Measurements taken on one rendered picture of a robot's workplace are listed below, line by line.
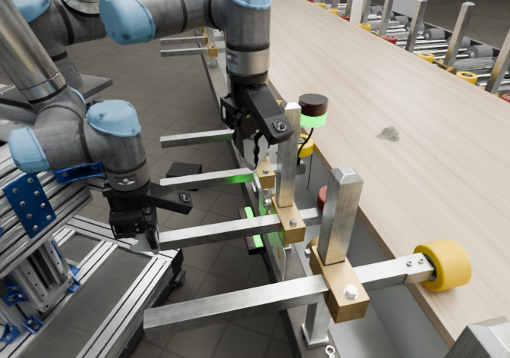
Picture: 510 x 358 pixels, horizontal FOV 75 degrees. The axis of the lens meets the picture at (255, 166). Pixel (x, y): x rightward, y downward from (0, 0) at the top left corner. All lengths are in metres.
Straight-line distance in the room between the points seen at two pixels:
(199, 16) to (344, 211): 0.39
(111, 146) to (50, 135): 0.09
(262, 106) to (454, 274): 0.42
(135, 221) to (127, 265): 0.94
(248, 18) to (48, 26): 0.63
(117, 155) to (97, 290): 1.05
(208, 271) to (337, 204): 1.36
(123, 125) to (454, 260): 0.58
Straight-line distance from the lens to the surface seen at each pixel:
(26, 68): 0.69
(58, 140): 0.60
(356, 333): 0.93
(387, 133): 1.08
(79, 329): 1.52
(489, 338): 0.32
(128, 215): 0.70
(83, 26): 1.09
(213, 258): 1.83
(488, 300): 0.73
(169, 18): 0.57
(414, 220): 0.81
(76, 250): 1.78
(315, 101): 0.68
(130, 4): 0.55
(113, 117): 0.57
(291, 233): 0.77
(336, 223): 0.51
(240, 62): 0.58
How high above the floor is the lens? 1.42
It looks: 36 degrees down
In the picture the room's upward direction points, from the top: straight up
